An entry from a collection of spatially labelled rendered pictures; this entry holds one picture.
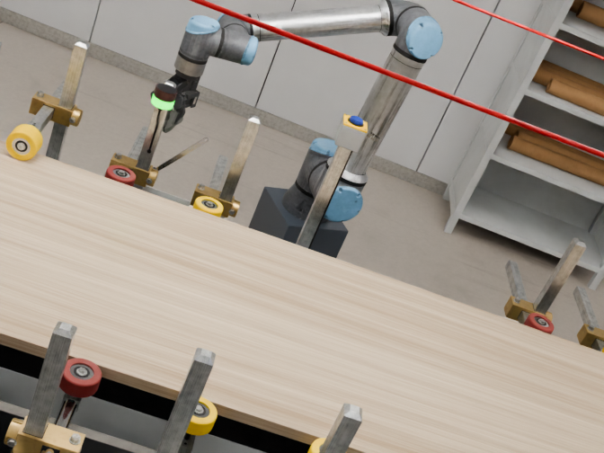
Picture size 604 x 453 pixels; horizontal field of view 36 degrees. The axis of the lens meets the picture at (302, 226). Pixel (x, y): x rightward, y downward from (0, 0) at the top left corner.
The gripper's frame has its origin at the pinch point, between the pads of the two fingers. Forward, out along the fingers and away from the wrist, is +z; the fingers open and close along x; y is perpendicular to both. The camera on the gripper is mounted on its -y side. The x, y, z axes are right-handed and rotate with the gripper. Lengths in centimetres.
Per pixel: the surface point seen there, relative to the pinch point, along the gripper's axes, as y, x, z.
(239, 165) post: -12.7, -34.9, -10.8
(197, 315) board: -67, -65, -2
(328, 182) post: -1, -57, -16
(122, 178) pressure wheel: -39.8, -17.3, -2.8
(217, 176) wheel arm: -2.5, -24.1, 2.0
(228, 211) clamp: -12.4, -36.8, 3.8
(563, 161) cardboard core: 261, -76, 29
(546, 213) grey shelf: 295, -78, 72
